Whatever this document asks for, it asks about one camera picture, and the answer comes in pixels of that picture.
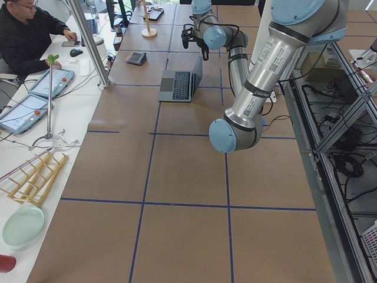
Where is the cardboard box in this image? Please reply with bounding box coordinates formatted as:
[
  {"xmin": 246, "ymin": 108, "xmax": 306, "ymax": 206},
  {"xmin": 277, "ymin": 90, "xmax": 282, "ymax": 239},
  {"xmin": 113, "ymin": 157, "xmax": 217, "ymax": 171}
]
[{"xmin": 301, "ymin": 52, "xmax": 345, "ymax": 83}]

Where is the white plastic basket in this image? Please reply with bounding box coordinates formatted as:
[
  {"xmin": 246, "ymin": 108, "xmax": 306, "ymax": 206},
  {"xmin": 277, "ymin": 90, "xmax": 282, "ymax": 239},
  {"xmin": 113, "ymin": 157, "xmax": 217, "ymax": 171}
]
[{"xmin": 362, "ymin": 221, "xmax": 377, "ymax": 265}]

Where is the wooden dish rack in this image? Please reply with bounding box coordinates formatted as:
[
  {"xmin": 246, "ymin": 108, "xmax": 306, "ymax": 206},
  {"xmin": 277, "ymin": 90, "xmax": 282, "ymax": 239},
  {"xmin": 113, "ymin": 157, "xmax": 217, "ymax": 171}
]
[{"xmin": 1, "ymin": 151, "xmax": 69, "ymax": 208}]

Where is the green glass plate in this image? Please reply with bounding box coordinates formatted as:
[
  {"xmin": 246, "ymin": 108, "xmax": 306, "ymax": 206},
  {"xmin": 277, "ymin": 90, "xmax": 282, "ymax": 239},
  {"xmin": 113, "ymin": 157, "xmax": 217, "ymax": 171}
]
[{"xmin": 2, "ymin": 206, "xmax": 45, "ymax": 247}]

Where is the lower teach pendant tablet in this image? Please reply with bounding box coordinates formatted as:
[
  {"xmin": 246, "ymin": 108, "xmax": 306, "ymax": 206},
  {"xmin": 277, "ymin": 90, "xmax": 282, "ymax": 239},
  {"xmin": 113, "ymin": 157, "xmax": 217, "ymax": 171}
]
[{"xmin": 1, "ymin": 94, "xmax": 48, "ymax": 134}]

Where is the upper teach pendant tablet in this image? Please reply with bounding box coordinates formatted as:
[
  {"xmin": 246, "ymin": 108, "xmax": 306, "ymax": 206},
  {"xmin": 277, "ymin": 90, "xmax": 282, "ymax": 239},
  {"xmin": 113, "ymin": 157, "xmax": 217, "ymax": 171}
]
[{"xmin": 28, "ymin": 68, "xmax": 75, "ymax": 99}]

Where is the aluminium frame post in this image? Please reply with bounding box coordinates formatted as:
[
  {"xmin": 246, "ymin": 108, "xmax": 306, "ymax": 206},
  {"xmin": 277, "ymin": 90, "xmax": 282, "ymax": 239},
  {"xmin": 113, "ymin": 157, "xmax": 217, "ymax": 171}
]
[{"xmin": 67, "ymin": 0, "xmax": 110, "ymax": 88}]

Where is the wooden stand with round base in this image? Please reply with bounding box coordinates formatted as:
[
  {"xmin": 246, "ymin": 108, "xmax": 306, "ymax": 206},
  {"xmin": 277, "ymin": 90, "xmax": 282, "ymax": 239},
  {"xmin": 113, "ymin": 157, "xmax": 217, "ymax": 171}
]
[{"xmin": 141, "ymin": 0, "xmax": 157, "ymax": 38}]

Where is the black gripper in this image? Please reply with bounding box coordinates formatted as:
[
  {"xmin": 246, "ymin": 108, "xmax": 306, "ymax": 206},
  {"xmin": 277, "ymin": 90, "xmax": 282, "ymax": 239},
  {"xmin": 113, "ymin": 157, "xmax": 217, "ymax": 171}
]
[{"xmin": 196, "ymin": 38, "xmax": 209, "ymax": 61}]

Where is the grey laptop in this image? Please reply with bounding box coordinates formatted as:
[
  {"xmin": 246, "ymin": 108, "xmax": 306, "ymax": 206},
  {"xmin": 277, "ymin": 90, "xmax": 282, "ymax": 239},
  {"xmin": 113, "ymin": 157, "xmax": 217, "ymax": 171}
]
[{"xmin": 158, "ymin": 55, "xmax": 203, "ymax": 103}]

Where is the smartphone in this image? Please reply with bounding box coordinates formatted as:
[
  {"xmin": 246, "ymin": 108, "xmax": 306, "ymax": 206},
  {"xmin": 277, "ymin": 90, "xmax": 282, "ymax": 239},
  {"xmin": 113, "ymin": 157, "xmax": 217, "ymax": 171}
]
[{"xmin": 62, "ymin": 41, "xmax": 81, "ymax": 48}]

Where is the black computer mouse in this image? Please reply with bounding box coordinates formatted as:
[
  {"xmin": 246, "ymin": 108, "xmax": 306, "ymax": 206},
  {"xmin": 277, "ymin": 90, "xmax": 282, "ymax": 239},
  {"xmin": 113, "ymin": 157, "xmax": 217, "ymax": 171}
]
[{"xmin": 70, "ymin": 48, "xmax": 83, "ymax": 58}]

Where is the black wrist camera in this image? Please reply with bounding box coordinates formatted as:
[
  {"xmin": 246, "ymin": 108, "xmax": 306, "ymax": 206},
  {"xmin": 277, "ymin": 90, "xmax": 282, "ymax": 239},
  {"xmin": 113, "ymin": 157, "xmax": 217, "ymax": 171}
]
[{"xmin": 181, "ymin": 25, "xmax": 195, "ymax": 49}]

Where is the metal grabber tool green tip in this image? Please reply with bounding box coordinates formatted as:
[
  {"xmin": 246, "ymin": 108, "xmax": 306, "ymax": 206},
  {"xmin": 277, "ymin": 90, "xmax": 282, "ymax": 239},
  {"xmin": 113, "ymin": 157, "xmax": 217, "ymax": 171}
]
[{"xmin": 31, "ymin": 54, "xmax": 59, "ymax": 149}]

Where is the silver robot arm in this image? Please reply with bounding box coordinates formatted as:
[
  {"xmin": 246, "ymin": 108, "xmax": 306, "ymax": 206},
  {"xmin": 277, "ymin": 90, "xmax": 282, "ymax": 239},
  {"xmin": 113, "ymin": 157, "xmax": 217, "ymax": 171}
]
[{"xmin": 191, "ymin": 1, "xmax": 349, "ymax": 153}]

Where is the white pillar base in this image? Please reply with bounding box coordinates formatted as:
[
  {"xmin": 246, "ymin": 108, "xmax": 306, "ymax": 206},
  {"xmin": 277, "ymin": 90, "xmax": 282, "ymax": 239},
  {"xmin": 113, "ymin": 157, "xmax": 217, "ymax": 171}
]
[{"xmin": 249, "ymin": 0, "xmax": 279, "ymax": 104}]

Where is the person in black jacket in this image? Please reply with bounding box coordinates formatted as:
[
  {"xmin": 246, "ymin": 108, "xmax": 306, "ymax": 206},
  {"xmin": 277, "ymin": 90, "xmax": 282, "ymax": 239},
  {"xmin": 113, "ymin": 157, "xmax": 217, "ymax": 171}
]
[{"xmin": 1, "ymin": 1, "xmax": 77, "ymax": 79}]

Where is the teach pendant tablet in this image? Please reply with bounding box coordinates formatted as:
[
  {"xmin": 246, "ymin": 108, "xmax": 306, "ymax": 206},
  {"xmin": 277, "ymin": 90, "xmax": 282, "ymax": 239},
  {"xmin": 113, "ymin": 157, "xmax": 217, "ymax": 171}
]
[
  {"xmin": 28, "ymin": 68, "xmax": 75, "ymax": 99},
  {"xmin": 1, "ymin": 94, "xmax": 48, "ymax": 134}
]

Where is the red cup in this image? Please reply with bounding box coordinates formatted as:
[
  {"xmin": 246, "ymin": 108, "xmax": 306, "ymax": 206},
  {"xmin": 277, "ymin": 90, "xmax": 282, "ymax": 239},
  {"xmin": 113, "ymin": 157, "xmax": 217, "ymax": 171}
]
[{"xmin": 0, "ymin": 254, "xmax": 16, "ymax": 273}]

